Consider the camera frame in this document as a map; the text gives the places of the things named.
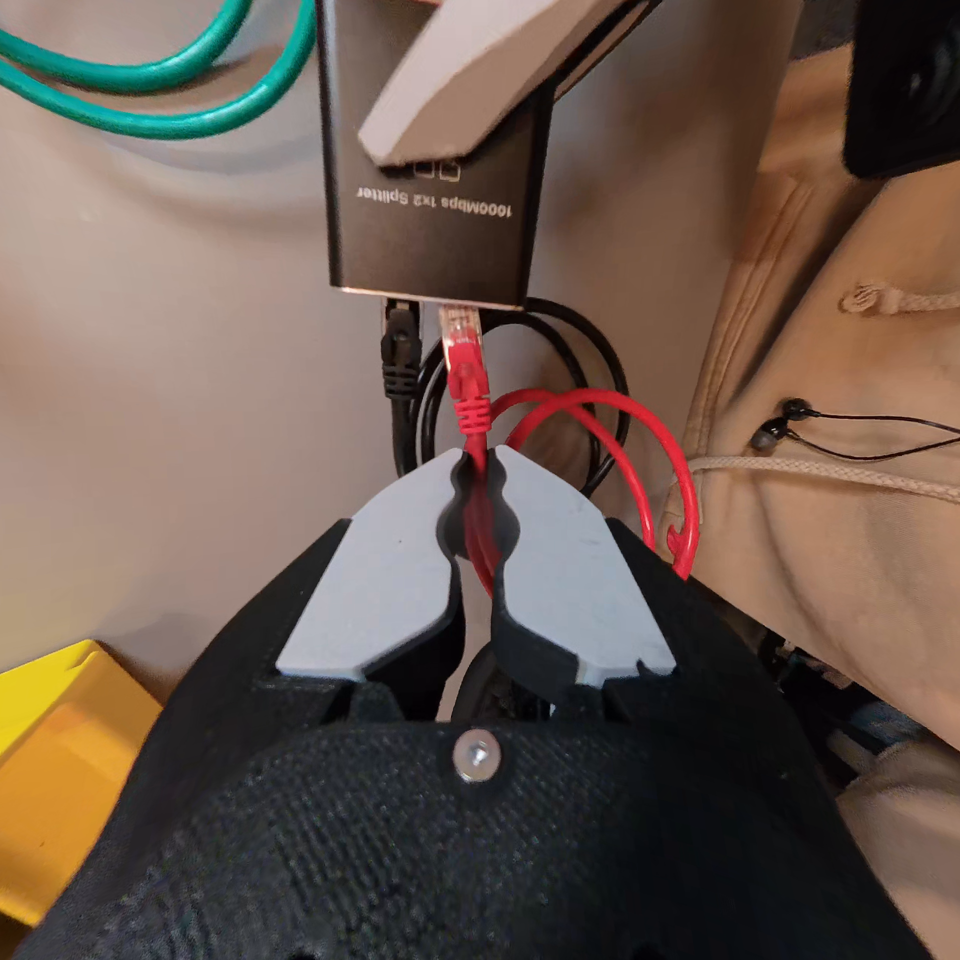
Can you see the black ethernet splitter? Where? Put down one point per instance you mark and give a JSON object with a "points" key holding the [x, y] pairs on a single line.
{"points": [[427, 240]]}

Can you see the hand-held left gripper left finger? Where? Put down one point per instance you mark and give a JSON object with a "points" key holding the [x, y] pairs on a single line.
{"points": [[375, 585]]}

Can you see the yellow plastic bin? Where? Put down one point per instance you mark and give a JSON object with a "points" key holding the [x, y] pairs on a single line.
{"points": [[60, 750]]}

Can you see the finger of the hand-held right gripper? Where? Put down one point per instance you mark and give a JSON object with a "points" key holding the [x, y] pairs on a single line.
{"points": [[480, 67]]}

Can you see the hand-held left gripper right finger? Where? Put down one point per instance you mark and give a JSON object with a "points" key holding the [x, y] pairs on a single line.
{"points": [[585, 592]]}

